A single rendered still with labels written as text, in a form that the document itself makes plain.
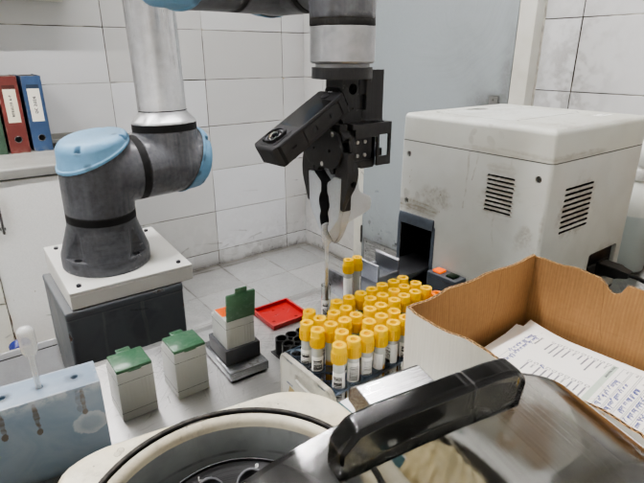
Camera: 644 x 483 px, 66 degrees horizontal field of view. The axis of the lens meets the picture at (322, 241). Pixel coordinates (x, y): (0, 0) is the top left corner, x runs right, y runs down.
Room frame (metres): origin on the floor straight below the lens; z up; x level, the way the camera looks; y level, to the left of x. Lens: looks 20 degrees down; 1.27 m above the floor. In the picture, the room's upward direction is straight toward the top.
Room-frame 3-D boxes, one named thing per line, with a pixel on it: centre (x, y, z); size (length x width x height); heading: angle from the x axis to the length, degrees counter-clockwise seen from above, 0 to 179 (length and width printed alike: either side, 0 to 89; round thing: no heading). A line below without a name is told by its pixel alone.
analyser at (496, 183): (0.83, -0.32, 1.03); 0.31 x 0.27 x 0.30; 127
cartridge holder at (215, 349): (0.58, 0.12, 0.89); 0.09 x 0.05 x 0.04; 35
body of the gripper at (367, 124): (0.62, -0.03, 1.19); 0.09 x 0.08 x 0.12; 127
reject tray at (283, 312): (0.71, 0.07, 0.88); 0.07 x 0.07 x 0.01; 37
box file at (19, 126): (2.22, 1.35, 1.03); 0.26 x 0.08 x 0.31; 36
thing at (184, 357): (0.53, 0.17, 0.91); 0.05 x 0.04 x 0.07; 37
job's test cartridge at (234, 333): (0.58, 0.12, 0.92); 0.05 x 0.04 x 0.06; 35
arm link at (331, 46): (0.62, -0.02, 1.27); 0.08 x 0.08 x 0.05
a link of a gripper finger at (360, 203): (0.60, -0.04, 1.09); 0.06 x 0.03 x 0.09; 127
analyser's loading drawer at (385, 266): (0.79, -0.11, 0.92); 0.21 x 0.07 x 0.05; 127
